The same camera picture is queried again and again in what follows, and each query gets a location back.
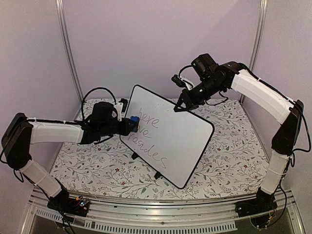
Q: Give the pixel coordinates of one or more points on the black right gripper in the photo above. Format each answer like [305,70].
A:
[182,98]

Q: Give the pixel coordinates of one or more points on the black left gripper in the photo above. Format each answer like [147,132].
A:
[126,130]

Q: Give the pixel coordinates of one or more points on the blue whiteboard eraser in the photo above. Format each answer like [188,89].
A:
[134,123]

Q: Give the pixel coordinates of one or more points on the small black-framed whiteboard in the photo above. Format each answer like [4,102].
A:
[170,142]

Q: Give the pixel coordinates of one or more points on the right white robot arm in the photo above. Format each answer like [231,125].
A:
[285,111]

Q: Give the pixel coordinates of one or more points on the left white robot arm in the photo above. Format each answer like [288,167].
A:
[23,132]

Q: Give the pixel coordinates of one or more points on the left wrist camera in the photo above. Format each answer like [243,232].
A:
[124,104]

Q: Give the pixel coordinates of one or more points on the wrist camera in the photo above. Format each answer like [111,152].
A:
[175,78]
[124,104]

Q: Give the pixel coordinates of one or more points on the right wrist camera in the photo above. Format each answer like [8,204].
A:
[175,78]

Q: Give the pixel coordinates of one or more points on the right aluminium corner post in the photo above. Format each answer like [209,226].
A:
[259,33]

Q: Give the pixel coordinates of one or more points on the aluminium corner post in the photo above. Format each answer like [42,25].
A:
[67,48]
[259,33]

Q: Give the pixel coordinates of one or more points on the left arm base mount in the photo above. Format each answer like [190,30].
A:
[75,206]

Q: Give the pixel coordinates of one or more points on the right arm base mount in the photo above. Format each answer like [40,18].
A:
[263,202]

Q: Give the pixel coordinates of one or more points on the left aluminium corner post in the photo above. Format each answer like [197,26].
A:
[67,48]

